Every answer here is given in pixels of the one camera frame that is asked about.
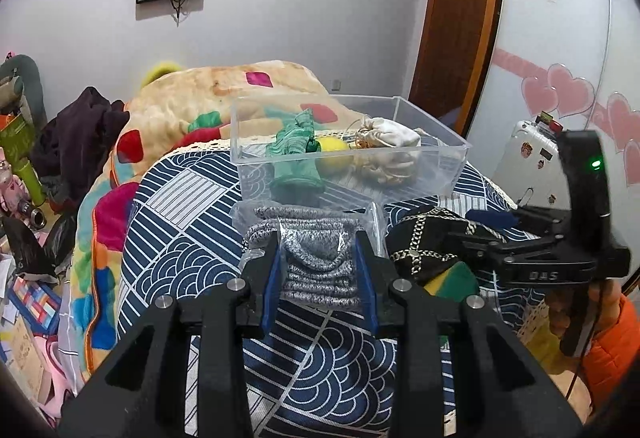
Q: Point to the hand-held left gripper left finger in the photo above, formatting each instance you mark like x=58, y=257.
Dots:
x=271, y=290

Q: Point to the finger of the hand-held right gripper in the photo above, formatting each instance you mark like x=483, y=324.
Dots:
x=492, y=218
x=480, y=247

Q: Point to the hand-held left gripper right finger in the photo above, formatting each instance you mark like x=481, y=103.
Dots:
x=364, y=290

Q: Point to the grey knitted cloth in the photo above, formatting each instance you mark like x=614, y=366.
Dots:
x=317, y=248

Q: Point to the clear plastic box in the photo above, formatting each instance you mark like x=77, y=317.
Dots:
x=350, y=153

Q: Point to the person's right forearm orange sleeve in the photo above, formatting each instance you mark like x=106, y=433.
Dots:
x=611, y=358

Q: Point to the person's right hand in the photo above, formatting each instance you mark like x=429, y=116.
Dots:
x=556, y=315

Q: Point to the green and yellow sock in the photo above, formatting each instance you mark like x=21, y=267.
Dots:
x=452, y=283

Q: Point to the white suitcase with stickers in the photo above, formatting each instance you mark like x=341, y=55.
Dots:
x=530, y=163

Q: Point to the navy patterned bedspread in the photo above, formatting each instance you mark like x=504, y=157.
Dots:
x=185, y=228

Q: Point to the yellow ball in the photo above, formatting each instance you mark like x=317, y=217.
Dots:
x=334, y=152

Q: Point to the white wardrobe with pink hearts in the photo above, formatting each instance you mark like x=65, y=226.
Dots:
x=550, y=33

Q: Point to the brown wooden door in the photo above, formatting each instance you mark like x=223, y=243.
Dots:
x=460, y=18

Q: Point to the colourful patchwork blanket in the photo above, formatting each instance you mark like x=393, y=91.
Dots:
x=185, y=103

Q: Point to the colourful block-print box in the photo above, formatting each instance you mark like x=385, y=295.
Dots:
x=35, y=303

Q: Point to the black plastic bag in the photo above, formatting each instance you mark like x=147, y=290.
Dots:
x=35, y=248

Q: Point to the dark purple clothing pile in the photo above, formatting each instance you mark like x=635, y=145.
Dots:
x=82, y=138

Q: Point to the yellow-green plush toy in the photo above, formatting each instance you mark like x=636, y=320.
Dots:
x=160, y=71

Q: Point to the green bottle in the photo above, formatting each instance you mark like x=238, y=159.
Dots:
x=31, y=183

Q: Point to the green cardboard box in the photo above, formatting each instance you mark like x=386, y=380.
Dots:
x=15, y=138

